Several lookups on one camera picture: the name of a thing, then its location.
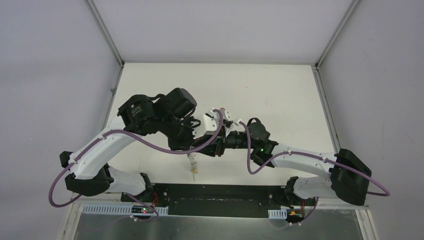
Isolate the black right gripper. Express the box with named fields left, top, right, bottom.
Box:
left=191, top=122, right=256, bottom=157

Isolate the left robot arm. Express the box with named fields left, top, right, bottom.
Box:
left=60, top=87, right=197, bottom=203

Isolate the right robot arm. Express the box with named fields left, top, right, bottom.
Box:
left=201, top=117, right=372, bottom=206

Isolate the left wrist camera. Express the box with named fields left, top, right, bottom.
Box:
left=192, top=108, right=222, bottom=139

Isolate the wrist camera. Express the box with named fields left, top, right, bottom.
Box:
left=192, top=108, right=222, bottom=139
left=220, top=108, right=241, bottom=137

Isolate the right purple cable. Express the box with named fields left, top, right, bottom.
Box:
left=238, top=120, right=391, bottom=229

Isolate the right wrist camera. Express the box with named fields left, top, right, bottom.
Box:
left=220, top=108, right=241, bottom=137

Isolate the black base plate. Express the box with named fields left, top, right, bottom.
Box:
left=139, top=183, right=316, bottom=218

